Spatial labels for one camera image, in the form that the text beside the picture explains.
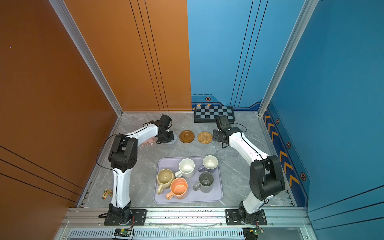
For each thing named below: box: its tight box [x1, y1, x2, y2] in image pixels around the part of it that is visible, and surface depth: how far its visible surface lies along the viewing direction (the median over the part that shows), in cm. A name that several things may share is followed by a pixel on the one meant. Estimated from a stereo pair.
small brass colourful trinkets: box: [102, 188, 114, 200], surface depth 82 cm
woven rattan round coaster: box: [198, 131, 213, 144], surface depth 107 cm
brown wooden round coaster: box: [179, 130, 195, 144], surface depth 107 cm
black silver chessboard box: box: [194, 105, 235, 124], surface depth 118 cm
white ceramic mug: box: [174, 158, 195, 179], surface depth 85 cm
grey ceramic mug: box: [193, 171, 214, 193], surface depth 79 cm
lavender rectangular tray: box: [153, 156, 223, 204], surface depth 82 cm
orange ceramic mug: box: [165, 177, 188, 200], surface depth 78 cm
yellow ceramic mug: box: [157, 168, 175, 195], surface depth 79 cm
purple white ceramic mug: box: [198, 155, 219, 174], surface depth 87 cm
